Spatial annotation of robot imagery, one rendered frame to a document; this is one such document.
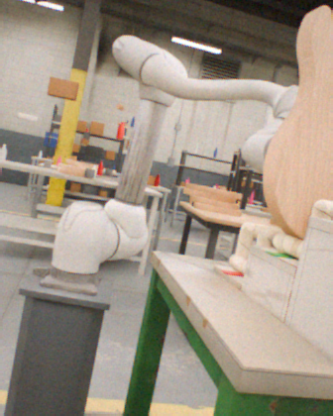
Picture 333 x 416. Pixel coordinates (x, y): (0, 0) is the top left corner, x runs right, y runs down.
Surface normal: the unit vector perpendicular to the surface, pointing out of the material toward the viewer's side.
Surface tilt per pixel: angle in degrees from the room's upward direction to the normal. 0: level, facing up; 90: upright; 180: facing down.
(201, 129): 90
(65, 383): 90
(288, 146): 91
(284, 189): 91
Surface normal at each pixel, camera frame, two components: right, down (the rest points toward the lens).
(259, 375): 0.21, 0.10
